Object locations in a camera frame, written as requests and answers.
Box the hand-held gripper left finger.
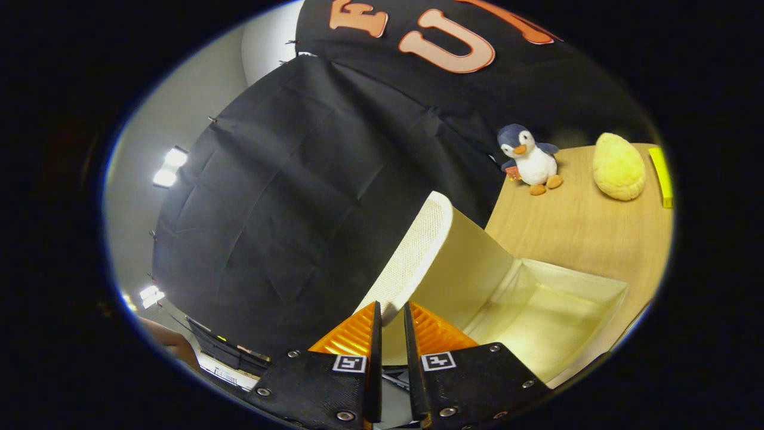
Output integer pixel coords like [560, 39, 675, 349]
[245, 300, 383, 430]

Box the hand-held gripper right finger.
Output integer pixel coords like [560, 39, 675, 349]
[403, 301, 553, 430]

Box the beige fabric storage box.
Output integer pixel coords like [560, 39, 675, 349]
[355, 191, 629, 390]

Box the black device with white label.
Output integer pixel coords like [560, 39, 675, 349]
[185, 317, 272, 392]

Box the ceiling light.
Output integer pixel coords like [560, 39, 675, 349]
[153, 146, 189, 189]
[138, 285, 166, 309]

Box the penguin plush toy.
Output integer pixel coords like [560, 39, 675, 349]
[497, 124, 563, 196]

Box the yellow round plush toy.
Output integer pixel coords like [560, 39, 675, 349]
[593, 133, 646, 201]

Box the yellow book with red circle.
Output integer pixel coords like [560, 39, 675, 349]
[649, 146, 674, 208]

